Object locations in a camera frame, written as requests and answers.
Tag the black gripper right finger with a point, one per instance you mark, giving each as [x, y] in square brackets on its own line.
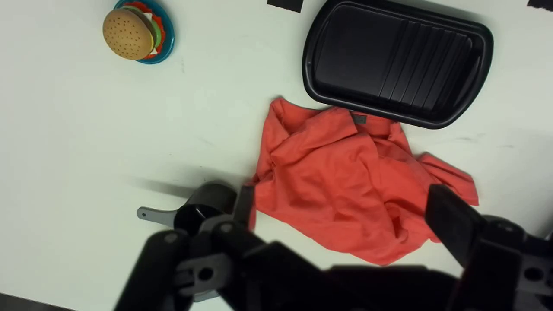
[504, 269]

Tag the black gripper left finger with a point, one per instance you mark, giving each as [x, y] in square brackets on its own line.
[178, 269]

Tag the red-orange shirt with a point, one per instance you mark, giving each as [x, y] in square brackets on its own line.
[349, 180]

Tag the small black pot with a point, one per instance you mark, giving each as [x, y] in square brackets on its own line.
[207, 201]

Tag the black rectangular tray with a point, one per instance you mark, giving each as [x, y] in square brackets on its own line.
[395, 61]

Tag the toy hamburger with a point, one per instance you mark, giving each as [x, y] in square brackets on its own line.
[127, 34]

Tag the blue plate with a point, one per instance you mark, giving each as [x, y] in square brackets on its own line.
[165, 32]

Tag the black tape piece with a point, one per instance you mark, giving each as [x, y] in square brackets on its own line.
[292, 6]

